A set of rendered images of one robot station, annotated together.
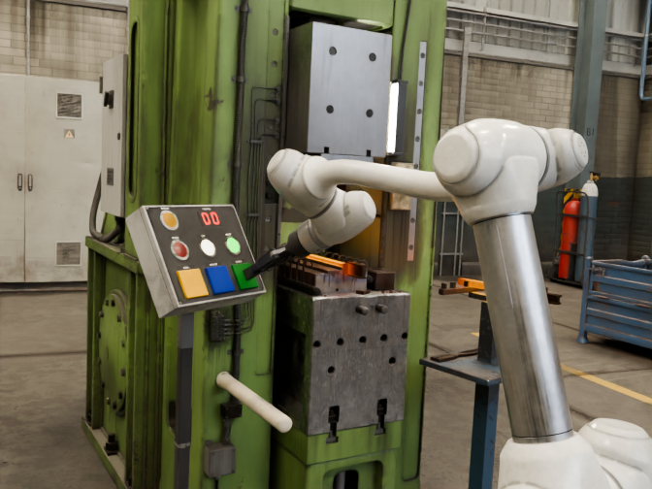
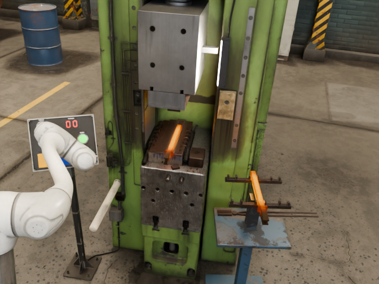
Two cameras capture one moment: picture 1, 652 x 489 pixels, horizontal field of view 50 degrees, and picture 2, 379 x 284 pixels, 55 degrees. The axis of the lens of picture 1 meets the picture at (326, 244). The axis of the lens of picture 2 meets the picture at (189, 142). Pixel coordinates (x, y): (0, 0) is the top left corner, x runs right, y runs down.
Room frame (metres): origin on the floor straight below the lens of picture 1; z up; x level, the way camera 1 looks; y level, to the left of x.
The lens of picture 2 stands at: (0.94, -1.24, 2.12)
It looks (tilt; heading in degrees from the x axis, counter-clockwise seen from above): 31 degrees down; 37
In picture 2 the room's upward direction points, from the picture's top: 3 degrees clockwise
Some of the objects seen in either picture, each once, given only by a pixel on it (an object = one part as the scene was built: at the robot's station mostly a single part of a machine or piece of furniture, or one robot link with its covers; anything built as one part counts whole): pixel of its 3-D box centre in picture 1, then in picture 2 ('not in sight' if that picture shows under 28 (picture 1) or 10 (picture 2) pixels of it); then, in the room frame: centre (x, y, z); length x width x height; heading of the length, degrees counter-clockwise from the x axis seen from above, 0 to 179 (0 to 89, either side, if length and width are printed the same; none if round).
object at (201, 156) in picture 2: (375, 277); (197, 157); (2.42, -0.18, 0.95); 0.12 x 0.08 x 0.06; 30
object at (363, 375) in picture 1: (319, 342); (179, 174); (2.49, 0.01, 0.69); 0.56 x 0.38 x 0.45; 30
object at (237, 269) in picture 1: (244, 277); not in sight; (1.93, 0.22, 1.01); 0.07 x 0.05 x 0.07; 145
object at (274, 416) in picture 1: (252, 401); (106, 204); (2.02, 0.20, 0.62); 0.44 x 0.05 x 0.05; 30
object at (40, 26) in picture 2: not in sight; (42, 34); (4.21, 4.42, 0.44); 0.59 x 0.59 x 0.88
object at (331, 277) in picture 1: (310, 271); (172, 140); (2.45, 0.05, 0.96); 0.42 x 0.20 x 0.09; 30
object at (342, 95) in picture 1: (329, 98); (183, 44); (2.48, 0.01, 1.56); 0.42 x 0.39 x 0.40; 30
